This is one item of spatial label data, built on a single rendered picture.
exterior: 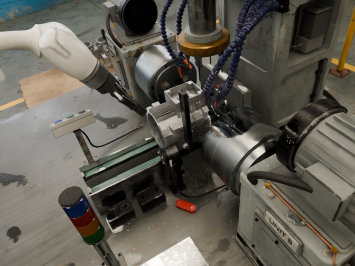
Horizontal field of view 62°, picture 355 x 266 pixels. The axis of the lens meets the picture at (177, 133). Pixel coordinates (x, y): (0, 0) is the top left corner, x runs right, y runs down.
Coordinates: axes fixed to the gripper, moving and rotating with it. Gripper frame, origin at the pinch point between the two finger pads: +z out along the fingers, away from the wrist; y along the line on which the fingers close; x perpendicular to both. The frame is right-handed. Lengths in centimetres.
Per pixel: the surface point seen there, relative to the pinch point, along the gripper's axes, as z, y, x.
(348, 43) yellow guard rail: 183, 70, -163
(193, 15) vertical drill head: -16.1, -7.9, -35.4
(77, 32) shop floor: 114, 384, 24
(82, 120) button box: -6.3, 13.2, 19.9
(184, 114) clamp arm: -1.2, -20.6, -11.1
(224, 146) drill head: 5.0, -36.5, -12.8
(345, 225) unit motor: -1, -75, -19
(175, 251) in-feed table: 10, -48, 20
